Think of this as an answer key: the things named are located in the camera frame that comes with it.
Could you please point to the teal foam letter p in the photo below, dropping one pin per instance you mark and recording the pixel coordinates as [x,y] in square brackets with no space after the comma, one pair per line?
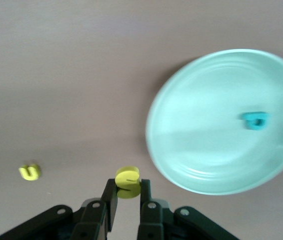
[250,117]

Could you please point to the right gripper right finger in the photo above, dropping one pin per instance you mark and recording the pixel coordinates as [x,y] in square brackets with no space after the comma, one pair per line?
[154,220]

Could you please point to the brown table cover sheet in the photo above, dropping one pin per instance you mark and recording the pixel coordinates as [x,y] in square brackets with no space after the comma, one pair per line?
[56,75]

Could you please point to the yellow foam letter u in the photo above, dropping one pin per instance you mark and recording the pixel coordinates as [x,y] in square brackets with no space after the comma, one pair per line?
[30,178]

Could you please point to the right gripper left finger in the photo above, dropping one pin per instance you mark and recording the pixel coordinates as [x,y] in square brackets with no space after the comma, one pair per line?
[96,217]

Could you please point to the light green plate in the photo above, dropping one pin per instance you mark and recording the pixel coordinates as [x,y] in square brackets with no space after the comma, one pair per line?
[206,112]

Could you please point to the yellow foam letter s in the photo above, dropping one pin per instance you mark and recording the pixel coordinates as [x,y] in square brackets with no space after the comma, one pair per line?
[129,192]

